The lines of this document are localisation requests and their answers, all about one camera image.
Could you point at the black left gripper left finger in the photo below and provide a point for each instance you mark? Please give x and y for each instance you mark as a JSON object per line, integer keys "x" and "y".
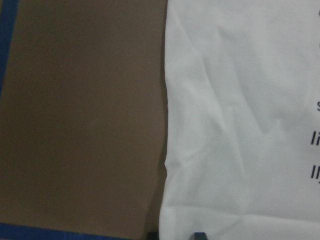
{"x": 152, "y": 235}

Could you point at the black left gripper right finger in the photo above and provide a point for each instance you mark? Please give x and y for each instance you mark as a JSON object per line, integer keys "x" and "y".
{"x": 198, "y": 236}

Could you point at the white long-sleeve printed shirt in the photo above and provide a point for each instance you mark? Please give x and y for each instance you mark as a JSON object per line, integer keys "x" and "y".
{"x": 243, "y": 145}

